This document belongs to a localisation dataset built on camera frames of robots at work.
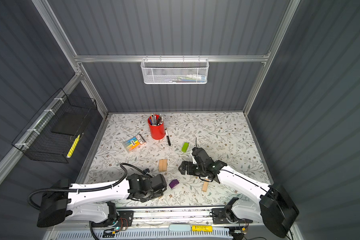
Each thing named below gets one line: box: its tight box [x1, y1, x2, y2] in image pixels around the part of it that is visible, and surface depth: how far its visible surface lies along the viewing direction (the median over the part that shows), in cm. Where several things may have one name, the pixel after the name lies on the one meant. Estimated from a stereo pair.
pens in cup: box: [149, 112, 164, 127], surface depth 101 cm
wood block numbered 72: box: [158, 159, 166, 172], surface depth 93 cm
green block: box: [181, 142, 189, 153], surface depth 101 cm
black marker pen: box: [164, 129, 171, 146], surface depth 107 cm
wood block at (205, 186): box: [202, 181, 209, 192], surface depth 85 cm
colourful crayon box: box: [122, 134, 147, 154], surface depth 104 cm
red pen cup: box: [147, 116, 166, 140], surface depth 104 cm
